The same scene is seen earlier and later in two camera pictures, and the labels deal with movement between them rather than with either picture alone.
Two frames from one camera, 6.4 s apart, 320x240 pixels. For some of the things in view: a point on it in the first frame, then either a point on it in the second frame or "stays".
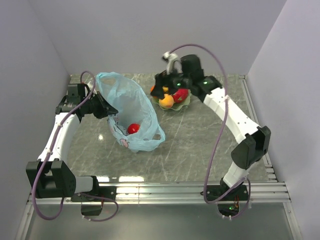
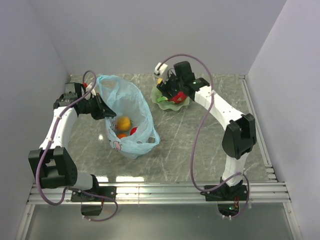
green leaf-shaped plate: (176, 106) stays
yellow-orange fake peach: (167, 102) to (124, 123)
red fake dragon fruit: (180, 95) stays
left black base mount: (93, 206) stays
